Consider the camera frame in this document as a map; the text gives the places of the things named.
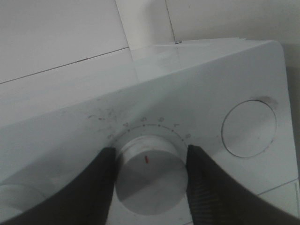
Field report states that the white microwave door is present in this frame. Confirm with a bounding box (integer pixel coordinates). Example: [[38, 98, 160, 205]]
[[258, 179, 300, 218]]

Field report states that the round white door button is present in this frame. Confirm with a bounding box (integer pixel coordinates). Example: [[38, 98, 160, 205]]
[[221, 100, 277, 158]]

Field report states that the white microwave oven body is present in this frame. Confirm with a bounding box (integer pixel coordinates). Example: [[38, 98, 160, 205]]
[[0, 38, 300, 225]]

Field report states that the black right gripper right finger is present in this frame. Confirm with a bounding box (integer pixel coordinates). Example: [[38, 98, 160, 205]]
[[186, 145, 300, 225]]

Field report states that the white dial knob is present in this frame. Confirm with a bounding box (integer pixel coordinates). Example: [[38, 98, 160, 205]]
[[115, 135, 188, 216], [0, 184, 45, 222]]

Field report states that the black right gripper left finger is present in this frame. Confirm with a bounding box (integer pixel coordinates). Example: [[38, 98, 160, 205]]
[[3, 147, 116, 225]]

